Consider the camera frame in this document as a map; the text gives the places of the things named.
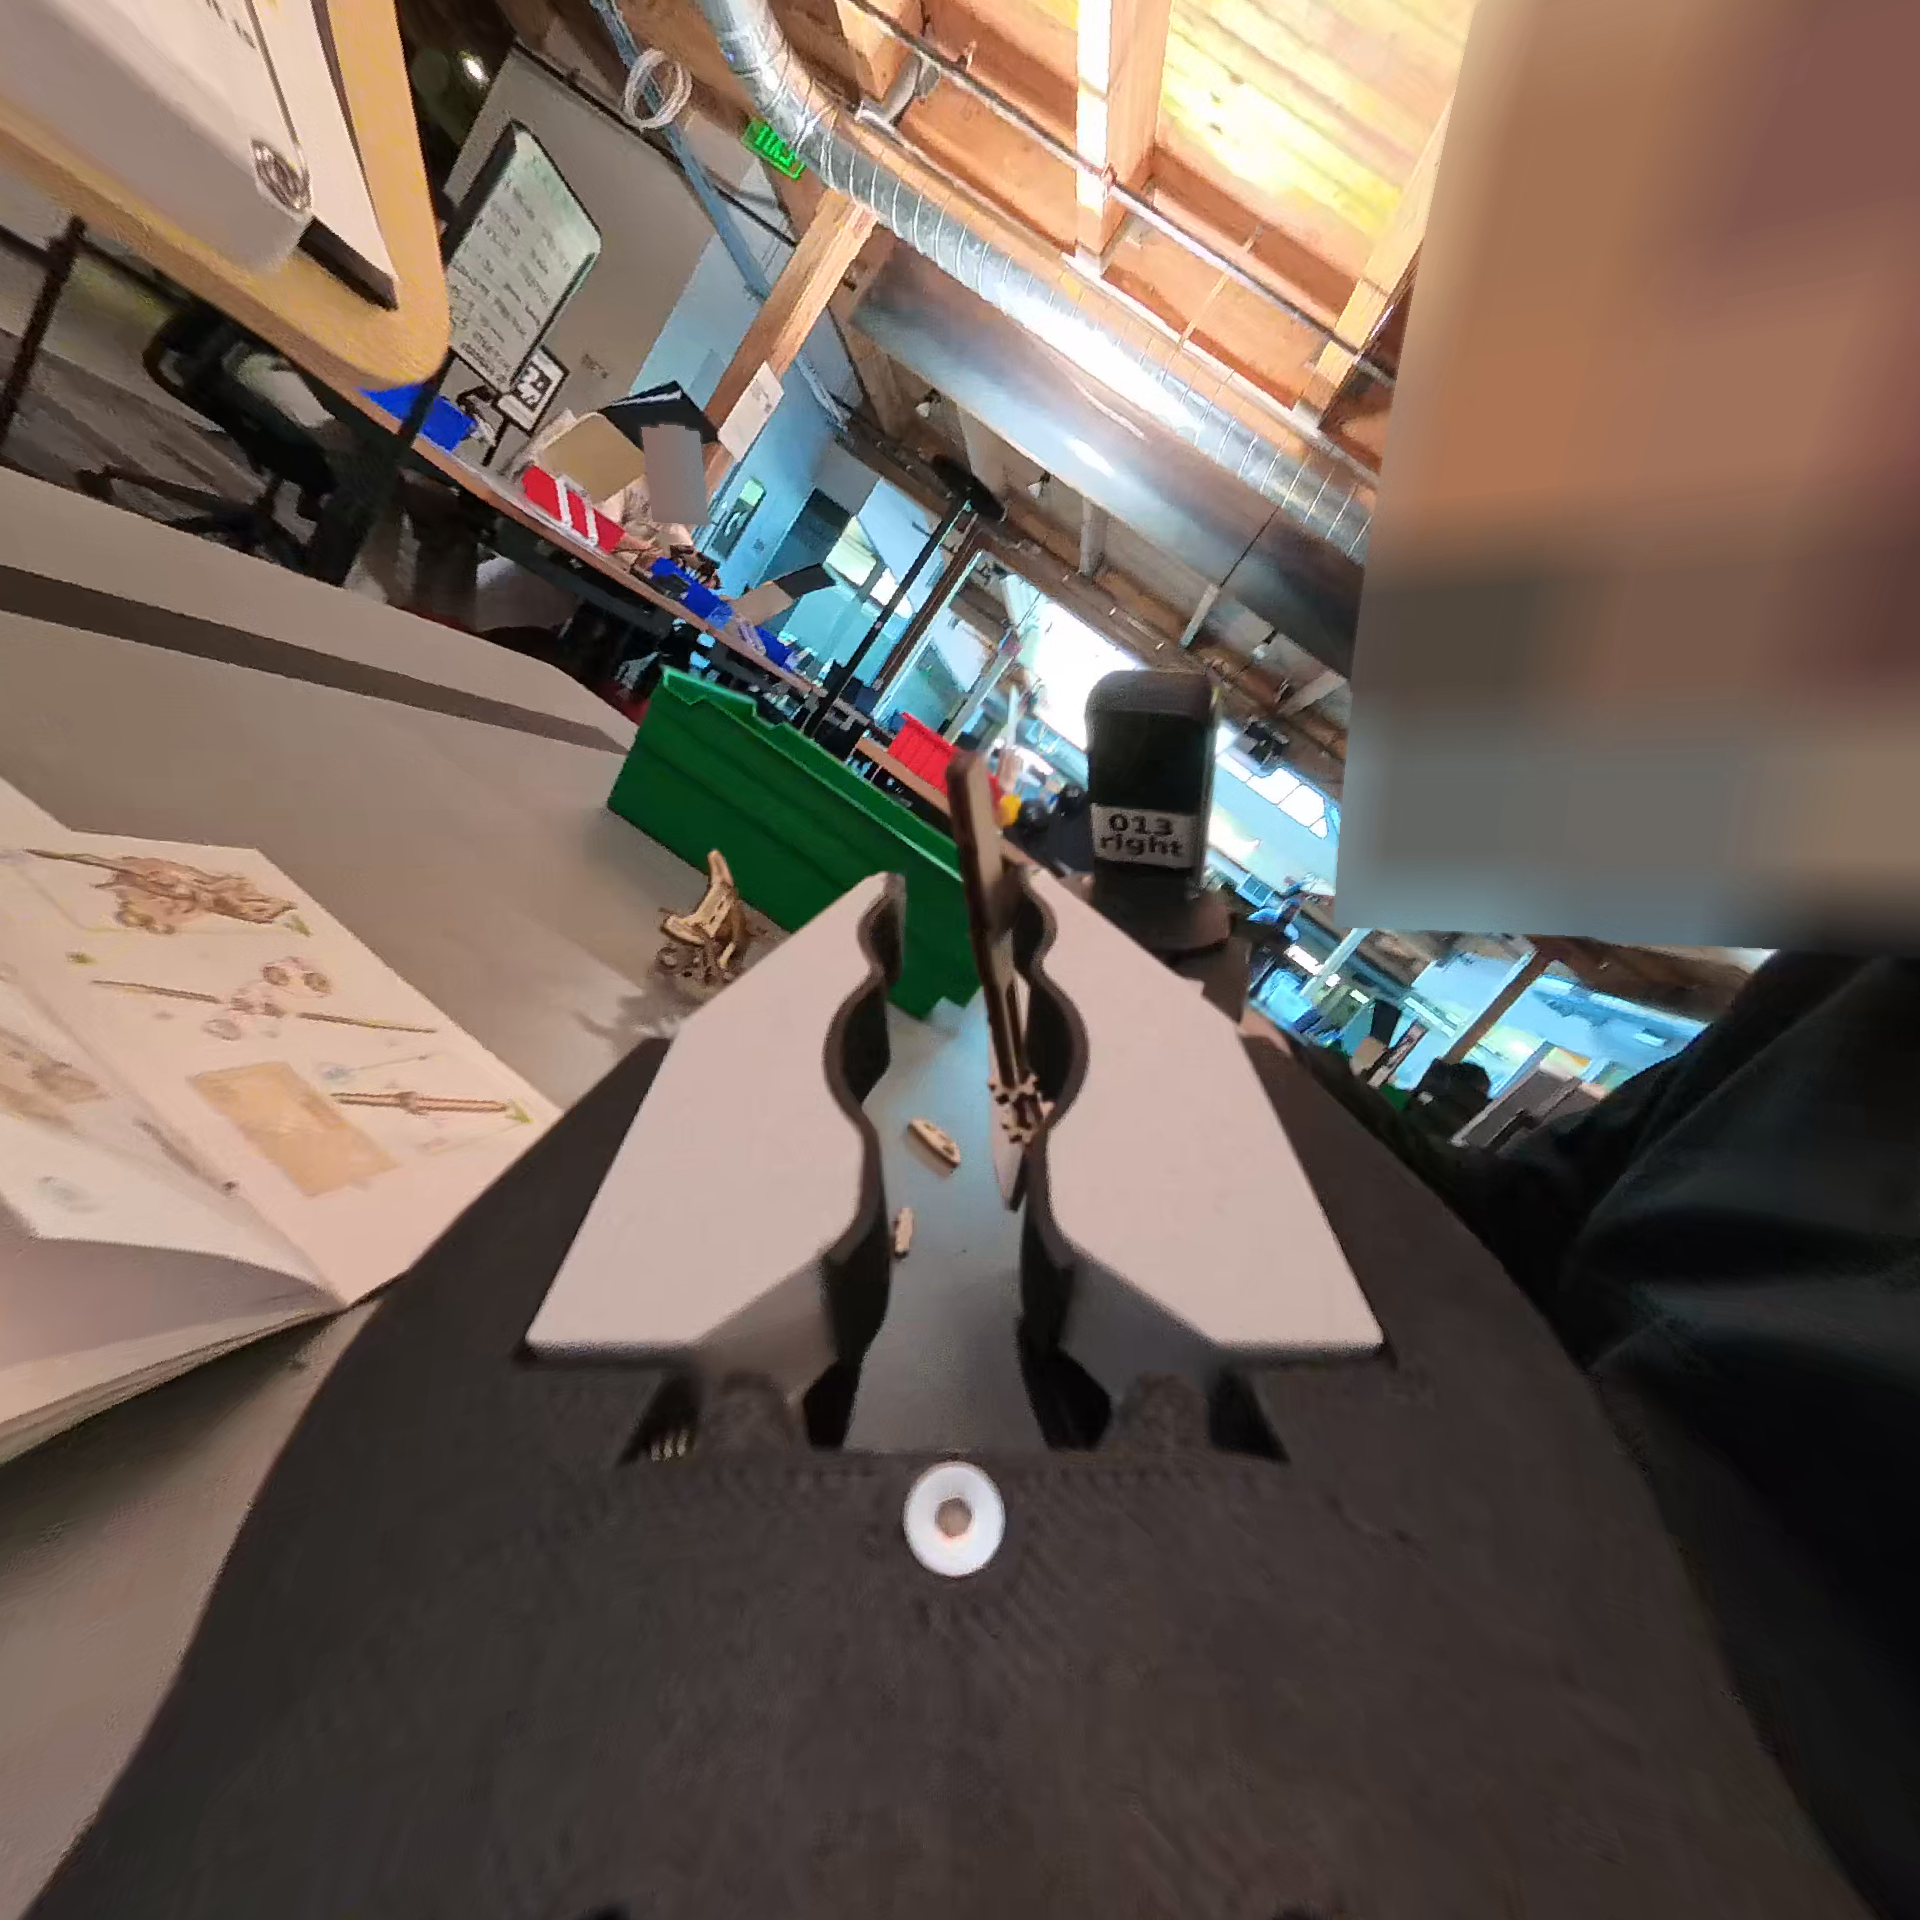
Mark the whiteboard with handwriting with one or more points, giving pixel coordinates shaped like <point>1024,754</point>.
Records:
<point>524,254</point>

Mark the green plastic bin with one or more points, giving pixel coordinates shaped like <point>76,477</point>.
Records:
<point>780,841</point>

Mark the red plastic bin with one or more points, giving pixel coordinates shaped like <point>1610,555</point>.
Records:
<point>570,511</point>
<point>922,747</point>

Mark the small wooden plate with holes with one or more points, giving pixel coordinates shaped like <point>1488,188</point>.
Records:
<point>935,1143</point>

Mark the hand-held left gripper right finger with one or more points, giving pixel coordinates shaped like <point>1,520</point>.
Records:
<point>1200,1200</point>

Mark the instruction booklet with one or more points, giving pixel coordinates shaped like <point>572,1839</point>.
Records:
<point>225,1080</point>

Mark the partly built wooden model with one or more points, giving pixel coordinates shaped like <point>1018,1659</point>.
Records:
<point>712,922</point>

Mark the cardboard light box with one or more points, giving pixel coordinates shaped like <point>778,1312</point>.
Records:
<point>631,451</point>

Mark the framed marker sign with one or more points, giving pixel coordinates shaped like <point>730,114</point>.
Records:
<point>531,392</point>

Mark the silver air duct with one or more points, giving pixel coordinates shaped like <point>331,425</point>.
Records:
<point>974,225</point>

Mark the long wooden shaft with collars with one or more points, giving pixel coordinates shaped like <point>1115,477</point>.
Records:
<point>982,901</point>

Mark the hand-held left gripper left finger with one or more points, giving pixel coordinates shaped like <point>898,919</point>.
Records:
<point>705,1185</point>

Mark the wooden clipboard board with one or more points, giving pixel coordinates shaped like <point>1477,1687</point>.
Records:
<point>398,195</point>

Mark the blue plastic bin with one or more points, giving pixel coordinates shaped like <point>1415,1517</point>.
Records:
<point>428,420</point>

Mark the printed instruction sheet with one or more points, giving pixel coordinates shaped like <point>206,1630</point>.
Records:
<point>323,105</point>

